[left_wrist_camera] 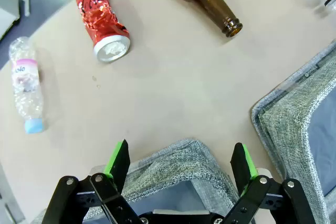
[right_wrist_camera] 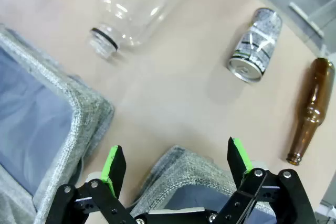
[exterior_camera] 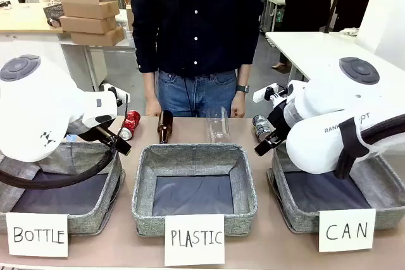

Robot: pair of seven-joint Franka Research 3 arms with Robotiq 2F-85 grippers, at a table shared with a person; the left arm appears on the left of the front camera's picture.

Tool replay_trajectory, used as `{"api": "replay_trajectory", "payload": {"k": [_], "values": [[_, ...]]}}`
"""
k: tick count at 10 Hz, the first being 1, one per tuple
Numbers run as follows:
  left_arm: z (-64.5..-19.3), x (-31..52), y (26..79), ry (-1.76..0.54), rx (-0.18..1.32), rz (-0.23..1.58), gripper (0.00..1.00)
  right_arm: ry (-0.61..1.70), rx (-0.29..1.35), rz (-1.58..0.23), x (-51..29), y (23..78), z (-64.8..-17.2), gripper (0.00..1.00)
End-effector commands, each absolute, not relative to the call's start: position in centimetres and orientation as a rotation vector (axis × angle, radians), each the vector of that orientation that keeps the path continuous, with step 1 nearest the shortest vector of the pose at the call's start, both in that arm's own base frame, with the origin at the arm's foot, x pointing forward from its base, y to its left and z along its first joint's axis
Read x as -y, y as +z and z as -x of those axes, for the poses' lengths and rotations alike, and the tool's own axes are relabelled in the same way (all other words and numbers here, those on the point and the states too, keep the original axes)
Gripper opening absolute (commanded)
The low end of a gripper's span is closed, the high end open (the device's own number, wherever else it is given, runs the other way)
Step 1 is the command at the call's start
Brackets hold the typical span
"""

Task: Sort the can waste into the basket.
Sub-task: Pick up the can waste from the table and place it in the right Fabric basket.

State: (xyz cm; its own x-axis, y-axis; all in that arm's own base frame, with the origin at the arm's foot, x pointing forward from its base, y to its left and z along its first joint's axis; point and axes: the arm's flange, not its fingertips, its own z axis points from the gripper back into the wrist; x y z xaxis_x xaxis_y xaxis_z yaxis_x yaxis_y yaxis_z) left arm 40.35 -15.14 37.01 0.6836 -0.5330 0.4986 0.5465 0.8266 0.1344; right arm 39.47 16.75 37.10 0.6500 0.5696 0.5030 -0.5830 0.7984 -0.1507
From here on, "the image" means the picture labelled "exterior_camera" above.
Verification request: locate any black mesh basket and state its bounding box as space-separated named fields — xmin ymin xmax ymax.
xmin=42 ymin=3 xmax=65 ymax=28

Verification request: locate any bystander in black clothes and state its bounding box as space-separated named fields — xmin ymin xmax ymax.
xmin=271 ymin=0 xmax=380 ymax=70

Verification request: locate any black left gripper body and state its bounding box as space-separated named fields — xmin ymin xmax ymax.
xmin=66 ymin=117 xmax=111 ymax=144

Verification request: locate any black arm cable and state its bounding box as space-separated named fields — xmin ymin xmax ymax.
xmin=360 ymin=113 xmax=405 ymax=161
xmin=0 ymin=92 xmax=132 ymax=191

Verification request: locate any white table with metal legs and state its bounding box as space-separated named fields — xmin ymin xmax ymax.
xmin=59 ymin=9 xmax=137 ymax=92

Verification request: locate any person in navy shirt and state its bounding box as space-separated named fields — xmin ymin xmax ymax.
xmin=130 ymin=0 xmax=264 ymax=118

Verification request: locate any wooden top table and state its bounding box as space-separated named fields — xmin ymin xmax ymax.
xmin=0 ymin=2 xmax=66 ymax=34

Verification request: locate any black strap on right arm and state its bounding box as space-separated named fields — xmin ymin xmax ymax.
xmin=334 ymin=117 xmax=370 ymax=180

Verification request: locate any person's right hand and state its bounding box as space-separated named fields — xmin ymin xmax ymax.
xmin=144 ymin=97 xmax=163 ymax=117

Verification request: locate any brown glass bottle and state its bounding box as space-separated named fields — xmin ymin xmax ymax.
xmin=156 ymin=110 xmax=175 ymax=145

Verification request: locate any closed flat cardboard box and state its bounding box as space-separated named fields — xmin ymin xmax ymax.
xmin=59 ymin=15 xmax=118 ymax=35
xmin=70 ymin=26 xmax=125 ymax=47

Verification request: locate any grey fabric basket plastic label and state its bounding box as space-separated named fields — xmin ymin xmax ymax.
xmin=131 ymin=143 xmax=258 ymax=237

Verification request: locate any person's left forearm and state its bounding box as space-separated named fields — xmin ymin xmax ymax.
xmin=235 ymin=63 xmax=253 ymax=96

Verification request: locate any white paper sign BOTTLE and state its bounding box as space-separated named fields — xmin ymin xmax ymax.
xmin=5 ymin=212 xmax=70 ymax=258

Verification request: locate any person's right forearm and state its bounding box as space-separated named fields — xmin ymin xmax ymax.
xmin=140 ymin=70 xmax=159 ymax=102

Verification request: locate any crushed red soda can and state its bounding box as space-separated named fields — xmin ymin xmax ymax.
xmin=118 ymin=109 xmax=142 ymax=142

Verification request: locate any black drink can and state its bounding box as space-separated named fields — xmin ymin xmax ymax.
xmin=252 ymin=114 xmax=275 ymax=143

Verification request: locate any grey fabric basket can label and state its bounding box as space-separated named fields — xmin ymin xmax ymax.
xmin=266 ymin=143 xmax=405 ymax=235

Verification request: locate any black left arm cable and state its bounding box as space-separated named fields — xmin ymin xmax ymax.
xmin=0 ymin=92 xmax=132 ymax=191

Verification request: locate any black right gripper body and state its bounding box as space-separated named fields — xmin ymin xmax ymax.
xmin=267 ymin=102 xmax=294 ymax=145

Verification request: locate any person's left hand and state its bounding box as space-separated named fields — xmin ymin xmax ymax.
xmin=230 ymin=93 xmax=247 ymax=120

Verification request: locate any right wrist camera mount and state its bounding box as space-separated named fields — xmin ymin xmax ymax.
xmin=252 ymin=83 xmax=289 ymax=104

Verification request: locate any open cardboard box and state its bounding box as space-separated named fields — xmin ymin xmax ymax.
xmin=60 ymin=0 xmax=121 ymax=20

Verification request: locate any white paper sign PLASTIC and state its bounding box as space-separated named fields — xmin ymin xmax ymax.
xmin=163 ymin=214 xmax=226 ymax=267

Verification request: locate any white paper sign CAN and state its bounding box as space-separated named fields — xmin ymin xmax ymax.
xmin=318 ymin=207 xmax=377 ymax=254

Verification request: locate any grey fabric basket bottle label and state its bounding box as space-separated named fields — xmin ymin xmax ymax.
xmin=0 ymin=141 xmax=126 ymax=236

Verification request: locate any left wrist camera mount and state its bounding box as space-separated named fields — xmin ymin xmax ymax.
xmin=99 ymin=83 xmax=125 ymax=107

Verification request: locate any clear plastic bottle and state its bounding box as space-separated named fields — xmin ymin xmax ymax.
xmin=205 ymin=106 xmax=232 ymax=145

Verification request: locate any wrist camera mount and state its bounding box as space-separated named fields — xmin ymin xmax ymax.
xmin=252 ymin=83 xmax=289 ymax=104
xmin=99 ymin=83 xmax=125 ymax=107

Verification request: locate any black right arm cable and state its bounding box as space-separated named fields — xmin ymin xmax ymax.
xmin=360 ymin=113 xmax=405 ymax=161

